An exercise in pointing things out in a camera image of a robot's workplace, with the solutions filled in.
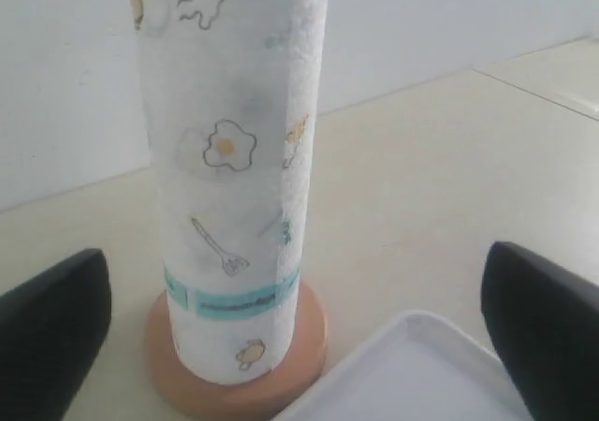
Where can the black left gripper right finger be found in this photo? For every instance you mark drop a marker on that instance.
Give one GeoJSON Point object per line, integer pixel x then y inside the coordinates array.
{"type": "Point", "coordinates": [542, 321]}

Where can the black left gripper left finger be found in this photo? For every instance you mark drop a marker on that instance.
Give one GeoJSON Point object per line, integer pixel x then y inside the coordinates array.
{"type": "Point", "coordinates": [52, 329]}

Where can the printed white paper towel roll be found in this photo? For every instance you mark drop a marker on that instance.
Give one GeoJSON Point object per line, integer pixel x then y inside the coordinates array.
{"type": "Point", "coordinates": [230, 91]}

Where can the wooden paper towel holder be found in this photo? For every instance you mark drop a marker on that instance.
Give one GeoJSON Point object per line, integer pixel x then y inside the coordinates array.
{"type": "Point", "coordinates": [260, 399]}

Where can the white plastic tray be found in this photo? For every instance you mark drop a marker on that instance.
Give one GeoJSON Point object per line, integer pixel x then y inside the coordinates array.
{"type": "Point", "coordinates": [419, 368]}

